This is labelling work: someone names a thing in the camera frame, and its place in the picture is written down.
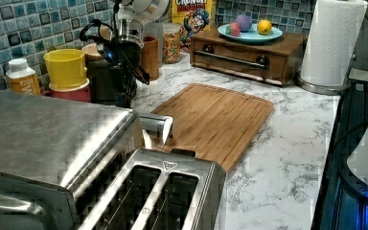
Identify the stainless steel toaster oven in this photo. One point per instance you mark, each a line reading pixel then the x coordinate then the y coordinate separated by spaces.
pixel 52 152

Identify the bamboo cutting board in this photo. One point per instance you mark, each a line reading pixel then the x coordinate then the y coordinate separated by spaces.
pixel 217 124

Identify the brown wooden cup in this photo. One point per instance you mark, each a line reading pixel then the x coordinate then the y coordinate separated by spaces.
pixel 149 57

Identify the stainless steel two-slot toaster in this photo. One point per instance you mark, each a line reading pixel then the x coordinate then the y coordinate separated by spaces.
pixel 155 190

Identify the clear container with cereal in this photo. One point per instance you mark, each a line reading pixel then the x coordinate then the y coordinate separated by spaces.
pixel 171 43

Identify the black canister with wooden lid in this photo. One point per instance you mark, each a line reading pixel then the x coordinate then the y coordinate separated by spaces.
pixel 108 85

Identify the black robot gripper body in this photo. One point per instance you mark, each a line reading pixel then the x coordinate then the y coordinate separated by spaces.
pixel 120 44

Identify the upper red toy strawberry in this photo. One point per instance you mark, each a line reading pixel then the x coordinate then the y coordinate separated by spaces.
pixel 233 29

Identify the yellow cereal box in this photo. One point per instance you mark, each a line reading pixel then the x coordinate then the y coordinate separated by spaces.
pixel 193 16

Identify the red bowl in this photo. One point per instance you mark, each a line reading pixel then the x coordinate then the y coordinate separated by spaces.
pixel 80 93

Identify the light blue plate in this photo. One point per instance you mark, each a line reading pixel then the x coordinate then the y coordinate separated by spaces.
pixel 252 36

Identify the wooden drawer box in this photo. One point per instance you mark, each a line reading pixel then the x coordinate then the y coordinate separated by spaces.
pixel 274 61

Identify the purple plush toy fruit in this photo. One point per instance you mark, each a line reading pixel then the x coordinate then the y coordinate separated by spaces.
pixel 245 22

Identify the yellow toy lemon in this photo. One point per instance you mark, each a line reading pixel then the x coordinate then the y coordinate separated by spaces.
pixel 264 27

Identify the yellow mug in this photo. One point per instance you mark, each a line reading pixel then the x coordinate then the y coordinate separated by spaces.
pixel 66 68

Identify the orange bottle with white cap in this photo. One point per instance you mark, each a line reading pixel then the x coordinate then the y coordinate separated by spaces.
pixel 21 78

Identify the white paper towel roll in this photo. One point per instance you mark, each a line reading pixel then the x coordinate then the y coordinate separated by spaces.
pixel 330 47

